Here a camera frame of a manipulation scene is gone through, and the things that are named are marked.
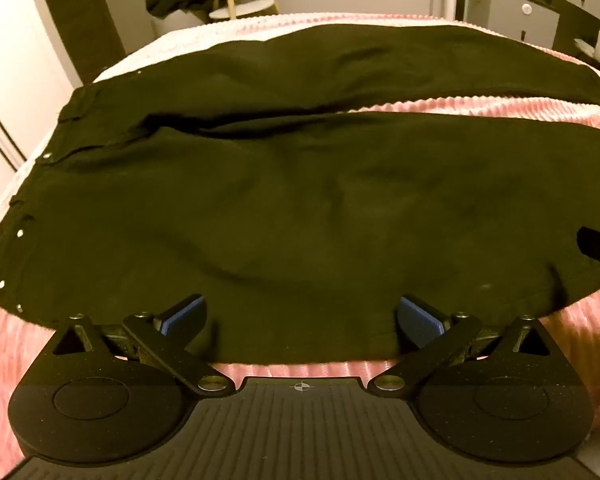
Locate black pants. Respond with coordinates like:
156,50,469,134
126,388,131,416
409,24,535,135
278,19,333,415
0,24,600,366

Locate white wardrobe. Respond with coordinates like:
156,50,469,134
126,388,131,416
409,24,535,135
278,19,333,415
0,0,81,221

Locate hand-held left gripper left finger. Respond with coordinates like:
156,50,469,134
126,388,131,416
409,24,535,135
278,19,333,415
50,294,233,397

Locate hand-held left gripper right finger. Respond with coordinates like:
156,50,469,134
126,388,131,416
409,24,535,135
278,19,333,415
367,295,549,394

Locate pink ribbed blanket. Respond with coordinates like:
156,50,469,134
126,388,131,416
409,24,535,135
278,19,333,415
0,10,600,471

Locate dark brown door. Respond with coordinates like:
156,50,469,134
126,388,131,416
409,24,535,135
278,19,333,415
32,0,126,86

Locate grey cabinet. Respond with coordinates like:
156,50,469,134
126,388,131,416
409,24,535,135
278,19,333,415
462,0,561,48

